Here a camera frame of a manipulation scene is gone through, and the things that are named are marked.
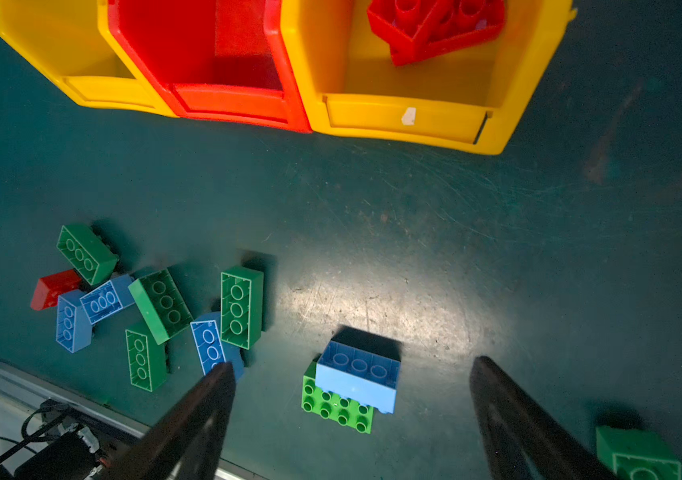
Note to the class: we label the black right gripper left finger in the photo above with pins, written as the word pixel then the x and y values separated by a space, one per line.
pixel 188 440

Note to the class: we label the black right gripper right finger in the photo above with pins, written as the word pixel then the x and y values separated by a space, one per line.
pixel 517 432

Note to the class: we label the red lego brick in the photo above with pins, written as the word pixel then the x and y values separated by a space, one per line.
pixel 50 287
pixel 420 30

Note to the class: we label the green lego brick far right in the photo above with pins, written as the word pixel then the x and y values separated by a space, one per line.
pixel 636 454

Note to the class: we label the green lego brick small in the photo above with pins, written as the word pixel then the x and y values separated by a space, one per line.
pixel 161 305

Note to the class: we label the blue lego brick far left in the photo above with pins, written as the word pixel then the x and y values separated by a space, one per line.
pixel 74 331

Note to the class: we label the bright green lego brick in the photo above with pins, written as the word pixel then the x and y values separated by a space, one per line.
pixel 331 406

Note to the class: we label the green lego brick centre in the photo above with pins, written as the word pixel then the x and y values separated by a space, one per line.
pixel 242 291

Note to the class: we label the left controller board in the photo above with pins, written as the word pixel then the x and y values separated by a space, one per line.
pixel 63 447

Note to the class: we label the light blue lego brick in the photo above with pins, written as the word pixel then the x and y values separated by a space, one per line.
pixel 368 378

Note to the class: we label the green lego brick upper left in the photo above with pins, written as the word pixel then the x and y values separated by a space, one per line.
pixel 93 260

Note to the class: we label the red plastic bin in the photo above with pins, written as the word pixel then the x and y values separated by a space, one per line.
pixel 213 60

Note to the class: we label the right yellow plastic bin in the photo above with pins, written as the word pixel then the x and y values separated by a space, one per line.
pixel 469 100

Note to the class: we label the yellow plastic bin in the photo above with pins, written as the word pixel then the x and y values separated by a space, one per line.
pixel 70 43
pixel 469 100

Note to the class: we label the left yellow plastic bin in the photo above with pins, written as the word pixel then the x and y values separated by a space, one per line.
pixel 70 43

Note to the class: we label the aluminium front mounting rail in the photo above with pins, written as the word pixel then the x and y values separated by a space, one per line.
pixel 185 444

